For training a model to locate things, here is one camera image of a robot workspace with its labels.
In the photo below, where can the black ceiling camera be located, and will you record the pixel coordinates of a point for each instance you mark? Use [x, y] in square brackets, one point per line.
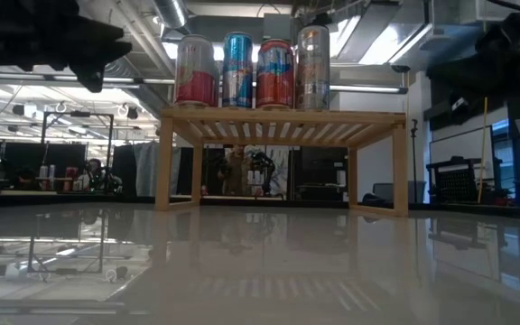
[401, 68]

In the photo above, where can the black cabinet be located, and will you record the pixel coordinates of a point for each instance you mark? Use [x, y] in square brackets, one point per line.
[318, 167]

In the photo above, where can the black aluminium table frame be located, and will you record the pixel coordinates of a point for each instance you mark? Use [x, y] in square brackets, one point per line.
[61, 199]

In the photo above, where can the wooden slatted shelf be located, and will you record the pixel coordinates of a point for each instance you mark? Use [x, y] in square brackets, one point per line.
[287, 116]

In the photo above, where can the whiteboard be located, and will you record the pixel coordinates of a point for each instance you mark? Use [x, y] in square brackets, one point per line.
[463, 144]

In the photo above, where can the tall blue silver can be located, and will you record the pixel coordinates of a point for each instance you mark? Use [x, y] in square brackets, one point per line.
[237, 72]

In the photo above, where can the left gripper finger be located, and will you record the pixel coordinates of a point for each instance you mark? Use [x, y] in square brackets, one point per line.
[90, 77]
[84, 40]

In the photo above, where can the white Celsius can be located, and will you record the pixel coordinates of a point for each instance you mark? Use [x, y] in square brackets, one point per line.
[312, 67]

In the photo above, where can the red canister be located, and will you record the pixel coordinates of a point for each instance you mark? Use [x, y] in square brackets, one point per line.
[68, 176]

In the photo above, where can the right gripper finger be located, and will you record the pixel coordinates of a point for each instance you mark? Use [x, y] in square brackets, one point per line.
[456, 74]

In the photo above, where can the black metal rig frame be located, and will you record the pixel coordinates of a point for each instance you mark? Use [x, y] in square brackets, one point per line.
[108, 149]

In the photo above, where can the grey bin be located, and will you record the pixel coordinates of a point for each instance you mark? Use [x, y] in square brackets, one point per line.
[400, 192]

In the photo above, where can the short ceiling tube light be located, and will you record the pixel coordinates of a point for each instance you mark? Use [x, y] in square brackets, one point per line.
[377, 89]

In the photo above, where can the black tripod stand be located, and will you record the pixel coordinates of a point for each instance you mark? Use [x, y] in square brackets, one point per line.
[414, 162]

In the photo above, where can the black partition panel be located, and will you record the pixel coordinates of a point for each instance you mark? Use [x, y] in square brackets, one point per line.
[123, 171]

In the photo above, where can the grey curtain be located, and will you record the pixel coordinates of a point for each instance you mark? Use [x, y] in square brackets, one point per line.
[145, 171]

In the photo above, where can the narrow silver ceiling duct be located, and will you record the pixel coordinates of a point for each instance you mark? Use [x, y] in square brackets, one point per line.
[169, 11]

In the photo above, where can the long ceiling tube light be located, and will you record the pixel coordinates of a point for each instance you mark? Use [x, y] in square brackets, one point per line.
[151, 81]

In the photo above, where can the person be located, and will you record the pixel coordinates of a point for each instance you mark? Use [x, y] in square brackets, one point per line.
[233, 173]
[94, 173]

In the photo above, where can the black mesh cart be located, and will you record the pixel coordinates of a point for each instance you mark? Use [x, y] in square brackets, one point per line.
[456, 182]

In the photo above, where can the black background robot arm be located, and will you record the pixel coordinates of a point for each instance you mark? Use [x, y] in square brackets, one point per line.
[262, 164]

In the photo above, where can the silver red beverage can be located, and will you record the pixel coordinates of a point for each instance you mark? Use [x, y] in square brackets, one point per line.
[195, 86]

